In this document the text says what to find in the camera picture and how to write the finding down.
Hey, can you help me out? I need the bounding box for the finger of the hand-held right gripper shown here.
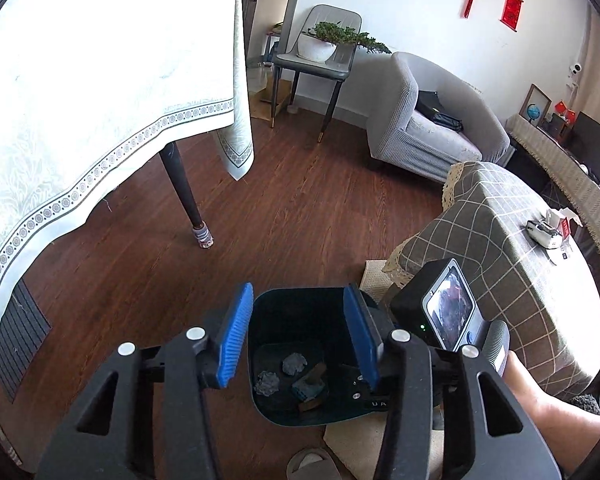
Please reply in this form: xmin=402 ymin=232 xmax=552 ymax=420
xmin=325 ymin=360 xmax=390 ymax=413

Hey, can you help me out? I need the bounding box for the dark trash bin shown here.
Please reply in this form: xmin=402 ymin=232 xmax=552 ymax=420
xmin=247 ymin=287 xmax=396 ymax=426

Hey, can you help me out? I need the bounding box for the white paper ball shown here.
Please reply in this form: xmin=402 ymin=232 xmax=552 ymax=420
xmin=256 ymin=371 xmax=281 ymax=395
xmin=281 ymin=352 xmax=308 ymax=375

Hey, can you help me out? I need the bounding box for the striped table leg sock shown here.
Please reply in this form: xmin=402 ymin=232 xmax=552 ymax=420
xmin=191 ymin=225 xmax=217 ymax=251

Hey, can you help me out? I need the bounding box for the grey slipper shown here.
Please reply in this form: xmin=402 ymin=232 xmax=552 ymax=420
xmin=286 ymin=447 xmax=342 ymax=480

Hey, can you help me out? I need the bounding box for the table with white cloth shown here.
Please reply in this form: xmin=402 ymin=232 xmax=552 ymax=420
xmin=0 ymin=0 xmax=255 ymax=348

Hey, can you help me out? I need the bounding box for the black ribbed floor mat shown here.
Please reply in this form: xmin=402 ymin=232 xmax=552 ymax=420
xmin=0 ymin=280 xmax=52 ymax=403

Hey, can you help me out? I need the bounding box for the potted plant in white pot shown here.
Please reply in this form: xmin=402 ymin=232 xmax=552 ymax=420
xmin=296 ymin=21 xmax=392 ymax=64

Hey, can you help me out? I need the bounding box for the grey chair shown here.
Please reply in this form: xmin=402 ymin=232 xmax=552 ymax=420
xmin=271 ymin=4 xmax=363 ymax=143

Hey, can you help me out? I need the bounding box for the dark picture frame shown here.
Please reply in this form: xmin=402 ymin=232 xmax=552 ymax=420
xmin=521 ymin=84 xmax=552 ymax=123

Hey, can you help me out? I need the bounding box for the black bag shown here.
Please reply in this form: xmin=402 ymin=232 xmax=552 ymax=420
xmin=416 ymin=90 xmax=465 ymax=133

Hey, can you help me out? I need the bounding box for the dark table leg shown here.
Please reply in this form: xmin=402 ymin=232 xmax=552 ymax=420
xmin=160 ymin=142 xmax=204 ymax=228

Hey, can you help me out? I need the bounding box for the cardboard box on floor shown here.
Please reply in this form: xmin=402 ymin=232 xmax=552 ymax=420
xmin=250 ymin=67 xmax=286 ymax=121

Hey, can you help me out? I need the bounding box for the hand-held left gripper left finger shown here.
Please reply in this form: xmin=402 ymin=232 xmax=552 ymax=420
xmin=35 ymin=282 xmax=255 ymax=480

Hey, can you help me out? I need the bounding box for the black monitor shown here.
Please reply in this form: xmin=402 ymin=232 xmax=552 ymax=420
xmin=565 ymin=111 xmax=600 ymax=181

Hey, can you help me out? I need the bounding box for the grey armchair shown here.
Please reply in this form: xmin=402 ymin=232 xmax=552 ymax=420
xmin=366 ymin=51 xmax=511 ymax=184

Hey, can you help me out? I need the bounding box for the person's right forearm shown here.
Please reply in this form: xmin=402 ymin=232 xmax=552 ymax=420
xmin=502 ymin=352 xmax=600 ymax=471

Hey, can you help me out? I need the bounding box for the grey checked tablecloth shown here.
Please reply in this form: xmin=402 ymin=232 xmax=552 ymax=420
xmin=382 ymin=161 xmax=600 ymax=401

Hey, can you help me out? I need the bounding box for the red wall scroll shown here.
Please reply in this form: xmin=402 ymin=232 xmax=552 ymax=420
xmin=499 ymin=0 xmax=523 ymax=31

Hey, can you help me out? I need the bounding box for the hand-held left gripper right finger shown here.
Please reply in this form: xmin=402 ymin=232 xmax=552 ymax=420
xmin=342 ymin=283 xmax=563 ymax=480

